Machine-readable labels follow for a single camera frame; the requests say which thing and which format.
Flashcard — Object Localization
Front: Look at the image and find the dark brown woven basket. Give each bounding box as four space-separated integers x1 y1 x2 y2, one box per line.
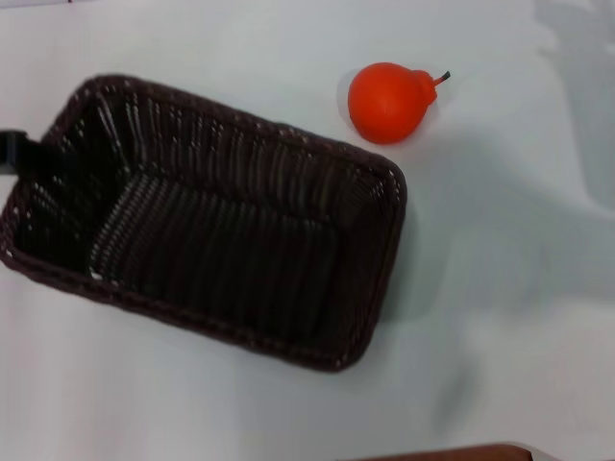
0 72 408 376

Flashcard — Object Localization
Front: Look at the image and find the orange-red toy pear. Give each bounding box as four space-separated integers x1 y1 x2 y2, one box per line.
347 61 452 145

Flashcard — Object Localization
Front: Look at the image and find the brown wooden edge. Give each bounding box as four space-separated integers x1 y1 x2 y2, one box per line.
357 443 535 461

